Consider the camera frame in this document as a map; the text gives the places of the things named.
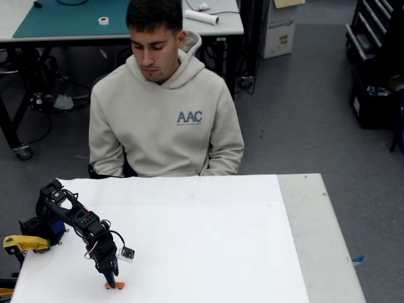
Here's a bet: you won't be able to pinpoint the yellow clamp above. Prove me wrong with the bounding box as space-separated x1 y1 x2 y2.
3 235 51 255

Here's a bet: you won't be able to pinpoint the white paper sheet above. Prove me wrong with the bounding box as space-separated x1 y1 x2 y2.
9 174 310 303

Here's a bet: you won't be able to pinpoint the caster wheel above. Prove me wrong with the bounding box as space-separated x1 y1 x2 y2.
13 142 33 161

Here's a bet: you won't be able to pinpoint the man in beige hoodie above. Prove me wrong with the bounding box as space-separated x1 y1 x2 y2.
88 0 246 177

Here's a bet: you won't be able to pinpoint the white rag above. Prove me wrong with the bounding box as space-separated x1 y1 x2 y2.
53 93 74 110

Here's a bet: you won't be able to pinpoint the green cutting mat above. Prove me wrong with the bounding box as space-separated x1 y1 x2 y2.
12 0 184 39

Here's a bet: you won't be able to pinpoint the grey work table black legs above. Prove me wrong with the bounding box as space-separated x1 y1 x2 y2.
0 0 246 158

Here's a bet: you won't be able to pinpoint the white paper roll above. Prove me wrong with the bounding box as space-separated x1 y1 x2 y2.
184 8 220 25

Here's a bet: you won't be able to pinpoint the white cardboard box green print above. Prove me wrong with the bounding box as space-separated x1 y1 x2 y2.
260 0 306 59

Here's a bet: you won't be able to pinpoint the black storage bin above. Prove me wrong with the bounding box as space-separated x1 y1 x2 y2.
348 68 404 129

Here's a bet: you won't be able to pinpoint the black tool cart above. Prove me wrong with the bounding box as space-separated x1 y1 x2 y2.
345 0 404 61

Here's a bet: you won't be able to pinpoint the black yellow clamp handle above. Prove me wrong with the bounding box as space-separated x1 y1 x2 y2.
0 277 16 297

